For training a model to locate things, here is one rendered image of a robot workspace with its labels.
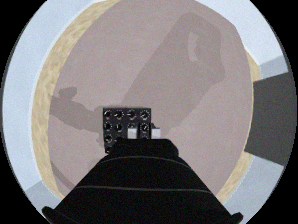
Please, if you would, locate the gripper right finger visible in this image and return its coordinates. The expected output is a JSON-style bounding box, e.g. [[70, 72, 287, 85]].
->
[[149, 123, 161, 139]]

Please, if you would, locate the black square knob box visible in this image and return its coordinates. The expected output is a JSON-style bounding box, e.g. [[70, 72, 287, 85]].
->
[[103, 108, 151, 154]]

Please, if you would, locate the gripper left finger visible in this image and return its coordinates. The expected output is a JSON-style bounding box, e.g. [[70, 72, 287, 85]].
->
[[128, 123, 140, 139]]

